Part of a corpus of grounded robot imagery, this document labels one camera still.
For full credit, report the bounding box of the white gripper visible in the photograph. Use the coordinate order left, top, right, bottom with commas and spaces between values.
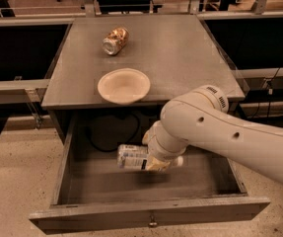
142, 121, 188, 172

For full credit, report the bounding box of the black cable behind cabinet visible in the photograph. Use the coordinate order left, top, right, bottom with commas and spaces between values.
85, 111, 141, 153

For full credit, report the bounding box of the grey wooden cabinet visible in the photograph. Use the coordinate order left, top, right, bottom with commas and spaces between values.
41, 14, 247, 143

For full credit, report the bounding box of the metal drawer knob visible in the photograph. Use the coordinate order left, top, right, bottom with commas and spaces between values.
148, 214, 158, 228

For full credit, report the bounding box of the grey metal frame rail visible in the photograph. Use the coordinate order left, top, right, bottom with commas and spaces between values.
0, 79, 49, 105

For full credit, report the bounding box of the open grey top drawer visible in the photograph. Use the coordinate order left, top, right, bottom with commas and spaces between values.
30, 110, 270, 234

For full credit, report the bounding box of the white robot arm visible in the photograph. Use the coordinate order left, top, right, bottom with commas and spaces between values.
142, 85, 283, 184

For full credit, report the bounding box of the crushed gold soda can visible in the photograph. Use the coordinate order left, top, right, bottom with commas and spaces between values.
102, 27, 129, 55

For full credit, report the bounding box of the white paper bowl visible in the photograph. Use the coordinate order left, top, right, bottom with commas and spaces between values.
98, 68, 151, 105

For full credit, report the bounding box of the clear plastic water bottle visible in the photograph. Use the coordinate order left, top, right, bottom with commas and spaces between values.
116, 143, 184, 172

